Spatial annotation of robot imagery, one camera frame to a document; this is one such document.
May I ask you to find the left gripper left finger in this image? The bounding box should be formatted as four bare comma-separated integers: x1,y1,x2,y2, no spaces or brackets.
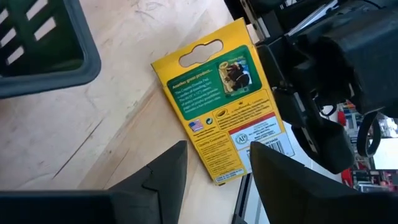
0,139,188,224

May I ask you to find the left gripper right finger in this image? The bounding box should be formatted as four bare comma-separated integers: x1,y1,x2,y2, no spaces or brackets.
250,141,398,224

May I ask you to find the yellow green crayon box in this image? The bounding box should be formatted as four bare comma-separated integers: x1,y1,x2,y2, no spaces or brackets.
151,17,295,187

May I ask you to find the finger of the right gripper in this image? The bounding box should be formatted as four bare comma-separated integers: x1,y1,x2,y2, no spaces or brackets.
257,42,292,91

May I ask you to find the black slotted plastic basket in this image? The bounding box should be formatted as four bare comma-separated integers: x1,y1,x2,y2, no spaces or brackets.
0,0,102,99

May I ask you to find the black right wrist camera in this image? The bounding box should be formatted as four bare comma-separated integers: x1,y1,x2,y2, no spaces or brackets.
297,0,398,118

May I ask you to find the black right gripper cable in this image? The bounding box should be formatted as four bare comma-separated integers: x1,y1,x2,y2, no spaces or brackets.
356,111,382,158

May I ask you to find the black metal table frame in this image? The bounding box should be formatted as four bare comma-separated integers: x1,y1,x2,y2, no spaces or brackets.
231,173,253,224

